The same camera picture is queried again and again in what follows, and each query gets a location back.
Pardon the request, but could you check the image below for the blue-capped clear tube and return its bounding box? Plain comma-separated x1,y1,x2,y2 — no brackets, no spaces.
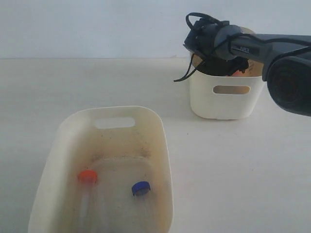
132,181,152,219

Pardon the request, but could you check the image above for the orange-capped clear tube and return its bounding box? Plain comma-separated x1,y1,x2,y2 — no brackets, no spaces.
77,169,98,233

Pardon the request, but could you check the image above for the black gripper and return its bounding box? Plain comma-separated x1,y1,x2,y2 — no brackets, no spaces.
198,56,249,76

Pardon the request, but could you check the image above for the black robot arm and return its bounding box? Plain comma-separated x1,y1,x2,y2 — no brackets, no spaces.
194,19,311,116

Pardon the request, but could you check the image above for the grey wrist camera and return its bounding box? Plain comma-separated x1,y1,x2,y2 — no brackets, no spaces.
183,31,207,58

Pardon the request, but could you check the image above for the black cable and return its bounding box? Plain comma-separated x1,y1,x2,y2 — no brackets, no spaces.
173,12,230,83

